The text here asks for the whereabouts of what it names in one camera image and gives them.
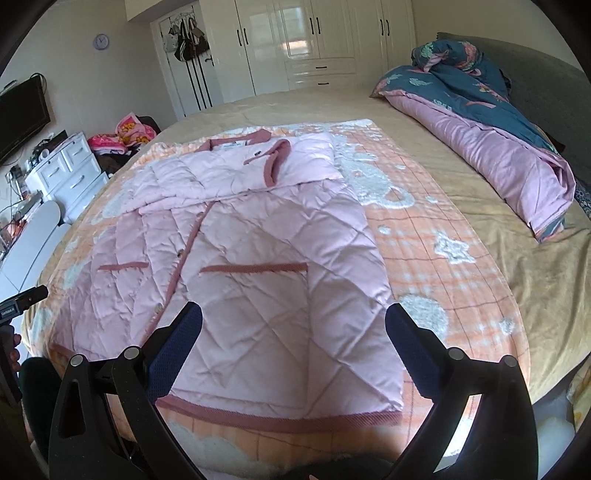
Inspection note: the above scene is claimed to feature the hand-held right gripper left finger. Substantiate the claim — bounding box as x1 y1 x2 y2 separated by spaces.
47 301 206 480

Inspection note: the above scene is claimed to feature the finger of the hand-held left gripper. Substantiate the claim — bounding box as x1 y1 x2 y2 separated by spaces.
17 285 49 307

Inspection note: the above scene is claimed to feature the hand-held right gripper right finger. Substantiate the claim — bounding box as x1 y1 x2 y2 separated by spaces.
385 302 537 480

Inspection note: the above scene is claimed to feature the pink quilted jacket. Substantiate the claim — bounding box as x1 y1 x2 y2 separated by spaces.
50 129 404 428

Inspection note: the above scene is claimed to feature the person's left hand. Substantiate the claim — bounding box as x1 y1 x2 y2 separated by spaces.
9 333 23 375

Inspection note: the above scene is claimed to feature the white oval board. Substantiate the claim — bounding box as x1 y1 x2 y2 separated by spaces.
0 199 61 278
0 224 72 296

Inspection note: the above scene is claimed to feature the cluttered side desk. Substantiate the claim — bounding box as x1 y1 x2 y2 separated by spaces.
0 164 47 259

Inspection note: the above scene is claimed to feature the white drawer chest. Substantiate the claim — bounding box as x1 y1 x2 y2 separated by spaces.
24 131 109 222

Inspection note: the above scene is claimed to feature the orange checked cloud blanket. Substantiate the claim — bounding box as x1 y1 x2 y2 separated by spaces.
21 119 529 480

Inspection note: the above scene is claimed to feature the black box on chest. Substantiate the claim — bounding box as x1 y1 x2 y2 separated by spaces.
28 131 68 164

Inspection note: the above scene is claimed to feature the black flat television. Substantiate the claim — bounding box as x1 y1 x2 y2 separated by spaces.
0 76 51 164

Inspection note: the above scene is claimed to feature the pink floral cloth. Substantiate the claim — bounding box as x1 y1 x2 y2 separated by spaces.
88 114 158 155

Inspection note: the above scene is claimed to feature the blue floral duvet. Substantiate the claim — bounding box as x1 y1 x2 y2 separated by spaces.
369 39 578 244

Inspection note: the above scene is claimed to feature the bed with beige sheet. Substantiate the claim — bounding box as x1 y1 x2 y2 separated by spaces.
21 85 591 462

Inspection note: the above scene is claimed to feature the white door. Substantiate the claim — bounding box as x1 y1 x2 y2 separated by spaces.
150 4 225 118

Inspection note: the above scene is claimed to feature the grey padded headboard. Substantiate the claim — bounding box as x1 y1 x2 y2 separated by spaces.
436 31 591 195

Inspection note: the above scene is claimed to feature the brown hanging bag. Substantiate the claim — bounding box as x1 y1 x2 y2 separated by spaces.
191 18 211 52

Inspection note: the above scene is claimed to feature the white wardrobe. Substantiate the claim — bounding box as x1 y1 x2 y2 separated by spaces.
233 0 416 95

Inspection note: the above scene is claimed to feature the black bag with long straps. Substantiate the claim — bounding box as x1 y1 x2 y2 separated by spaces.
174 21 209 112

